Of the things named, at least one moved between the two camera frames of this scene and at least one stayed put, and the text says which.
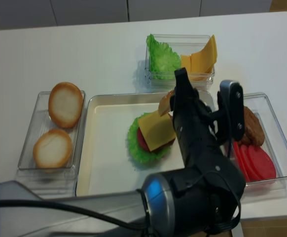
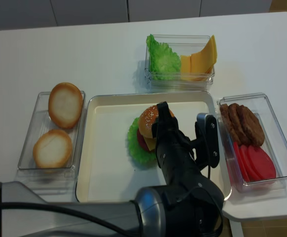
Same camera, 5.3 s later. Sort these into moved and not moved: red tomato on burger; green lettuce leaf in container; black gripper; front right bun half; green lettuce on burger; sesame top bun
Moved: black gripper; sesame top bun
Not moved: green lettuce on burger; green lettuce leaf in container; red tomato on burger; front right bun half
